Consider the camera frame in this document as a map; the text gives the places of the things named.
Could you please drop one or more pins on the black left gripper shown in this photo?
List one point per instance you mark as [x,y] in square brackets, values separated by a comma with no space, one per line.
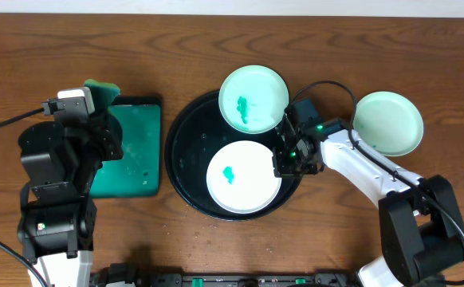
[107,130]

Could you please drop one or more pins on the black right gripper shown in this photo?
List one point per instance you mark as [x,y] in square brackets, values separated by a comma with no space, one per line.
[281,147]

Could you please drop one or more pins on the green yellow sponge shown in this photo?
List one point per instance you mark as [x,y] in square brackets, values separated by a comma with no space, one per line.
[103,93]

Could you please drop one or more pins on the white stained plate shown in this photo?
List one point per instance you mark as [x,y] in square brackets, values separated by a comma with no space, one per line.
[240,177]

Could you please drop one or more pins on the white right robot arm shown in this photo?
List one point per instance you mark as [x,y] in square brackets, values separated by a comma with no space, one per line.
[421,227]

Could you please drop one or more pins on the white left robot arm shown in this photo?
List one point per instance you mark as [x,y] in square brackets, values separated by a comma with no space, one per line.
[62,159]

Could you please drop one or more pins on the green rectangular water tray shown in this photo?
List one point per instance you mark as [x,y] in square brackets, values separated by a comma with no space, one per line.
[137,174]

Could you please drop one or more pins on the round black tray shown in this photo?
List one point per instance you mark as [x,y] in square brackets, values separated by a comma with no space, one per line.
[195,136]

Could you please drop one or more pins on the mint green stained plate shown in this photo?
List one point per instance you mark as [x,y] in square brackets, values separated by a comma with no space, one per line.
[253,98]

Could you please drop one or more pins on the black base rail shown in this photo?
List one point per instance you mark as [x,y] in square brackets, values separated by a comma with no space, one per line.
[128,275]

